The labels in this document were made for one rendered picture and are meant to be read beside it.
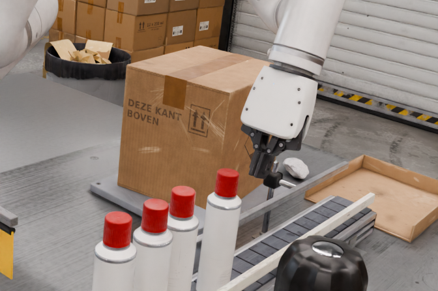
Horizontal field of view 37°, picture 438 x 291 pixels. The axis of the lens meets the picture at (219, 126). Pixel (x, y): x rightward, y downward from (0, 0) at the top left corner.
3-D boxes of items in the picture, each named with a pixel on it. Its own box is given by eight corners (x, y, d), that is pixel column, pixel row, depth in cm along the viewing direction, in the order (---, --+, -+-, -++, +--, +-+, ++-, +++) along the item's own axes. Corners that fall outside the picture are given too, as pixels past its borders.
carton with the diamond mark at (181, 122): (212, 220, 132) (230, 92, 123) (116, 185, 141) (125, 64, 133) (273, 175, 157) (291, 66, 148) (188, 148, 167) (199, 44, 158)
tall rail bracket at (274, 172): (283, 248, 128) (297, 171, 123) (253, 235, 132) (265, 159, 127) (292, 243, 131) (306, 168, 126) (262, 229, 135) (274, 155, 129)
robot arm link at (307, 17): (262, 42, 105) (286, 45, 97) (289, -37, 105) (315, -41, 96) (307, 59, 108) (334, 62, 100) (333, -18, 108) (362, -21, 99)
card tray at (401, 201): (410, 243, 138) (414, 226, 136) (304, 199, 152) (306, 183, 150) (456, 202, 161) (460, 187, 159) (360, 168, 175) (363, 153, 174)
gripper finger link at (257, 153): (248, 129, 103) (234, 169, 104) (264, 135, 102) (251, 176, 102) (258, 132, 106) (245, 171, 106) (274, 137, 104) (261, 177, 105)
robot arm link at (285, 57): (261, 40, 101) (255, 58, 101) (311, 53, 96) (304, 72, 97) (285, 52, 108) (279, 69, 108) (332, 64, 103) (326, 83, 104)
